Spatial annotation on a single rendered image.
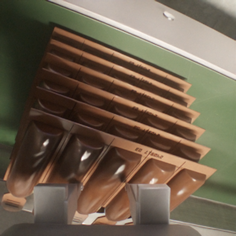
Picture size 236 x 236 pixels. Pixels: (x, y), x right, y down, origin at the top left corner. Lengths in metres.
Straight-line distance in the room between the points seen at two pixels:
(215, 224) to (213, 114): 0.15
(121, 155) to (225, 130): 0.15
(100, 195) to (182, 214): 0.18
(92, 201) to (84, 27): 0.11
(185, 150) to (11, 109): 0.15
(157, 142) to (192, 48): 0.08
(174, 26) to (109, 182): 0.13
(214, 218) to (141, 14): 0.24
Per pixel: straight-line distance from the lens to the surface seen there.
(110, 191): 0.18
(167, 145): 0.18
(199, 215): 0.36
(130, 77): 0.21
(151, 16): 0.24
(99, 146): 0.15
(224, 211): 0.39
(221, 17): 1.00
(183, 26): 0.25
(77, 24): 0.21
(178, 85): 0.23
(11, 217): 0.37
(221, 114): 0.27
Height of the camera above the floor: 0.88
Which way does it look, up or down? 48 degrees down
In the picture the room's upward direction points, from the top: 178 degrees counter-clockwise
